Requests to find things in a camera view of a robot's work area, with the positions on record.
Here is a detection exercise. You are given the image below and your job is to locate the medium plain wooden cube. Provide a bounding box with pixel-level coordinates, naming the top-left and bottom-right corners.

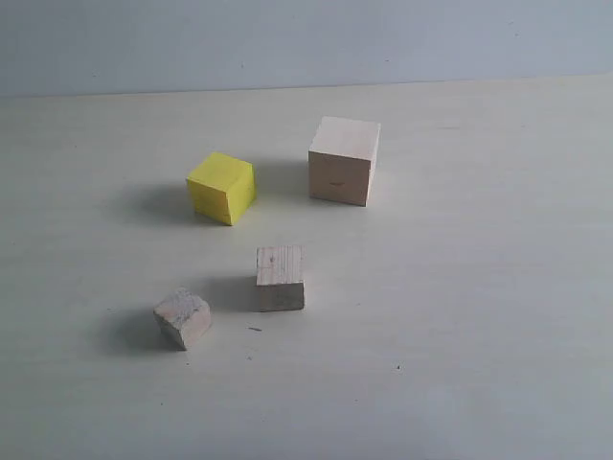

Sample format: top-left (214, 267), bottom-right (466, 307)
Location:
top-left (256, 245), bottom-right (306, 312)

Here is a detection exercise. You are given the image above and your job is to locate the large plain wooden cube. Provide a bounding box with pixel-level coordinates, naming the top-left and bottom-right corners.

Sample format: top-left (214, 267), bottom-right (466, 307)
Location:
top-left (308, 116), bottom-right (381, 207)

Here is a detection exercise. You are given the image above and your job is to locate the yellow painted wooden cube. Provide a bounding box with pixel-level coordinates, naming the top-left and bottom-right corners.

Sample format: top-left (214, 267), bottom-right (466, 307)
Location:
top-left (186, 151), bottom-right (256, 225)

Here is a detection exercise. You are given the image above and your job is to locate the small plain wooden cube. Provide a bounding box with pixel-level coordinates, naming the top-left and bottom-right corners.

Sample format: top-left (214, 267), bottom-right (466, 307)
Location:
top-left (153, 287), bottom-right (212, 351)

